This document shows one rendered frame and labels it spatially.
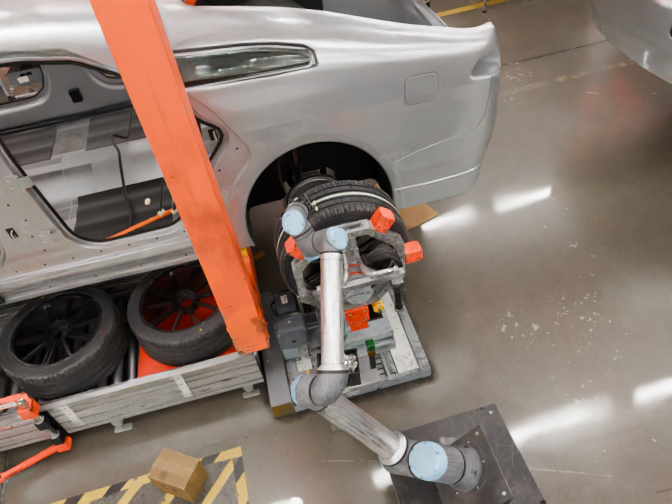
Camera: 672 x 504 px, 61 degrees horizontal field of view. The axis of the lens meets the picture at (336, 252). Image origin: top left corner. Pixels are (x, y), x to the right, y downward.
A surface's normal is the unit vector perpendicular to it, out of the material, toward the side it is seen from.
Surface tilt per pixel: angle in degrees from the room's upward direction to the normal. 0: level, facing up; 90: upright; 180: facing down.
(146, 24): 90
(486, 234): 0
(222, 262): 90
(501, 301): 0
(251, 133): 90
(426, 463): 39
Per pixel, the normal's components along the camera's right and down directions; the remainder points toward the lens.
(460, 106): 0.25, 0.68
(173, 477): -0.11, -0.69
